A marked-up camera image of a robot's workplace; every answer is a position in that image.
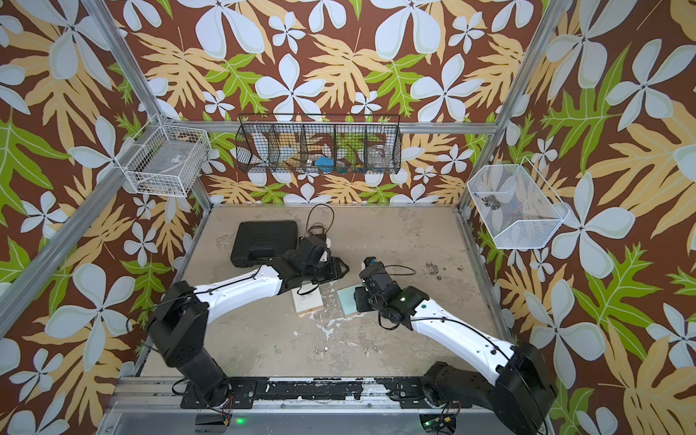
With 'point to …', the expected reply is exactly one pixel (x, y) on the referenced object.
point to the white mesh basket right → (517, 207)
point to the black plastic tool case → (256, 242)
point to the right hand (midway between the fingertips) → (356, 294)
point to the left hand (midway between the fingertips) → (348, 267)
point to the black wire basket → (350, 144)
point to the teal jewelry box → (348, 301)
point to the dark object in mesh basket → (491, 201)
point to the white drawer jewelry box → (310, 302)
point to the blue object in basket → (325, 164)
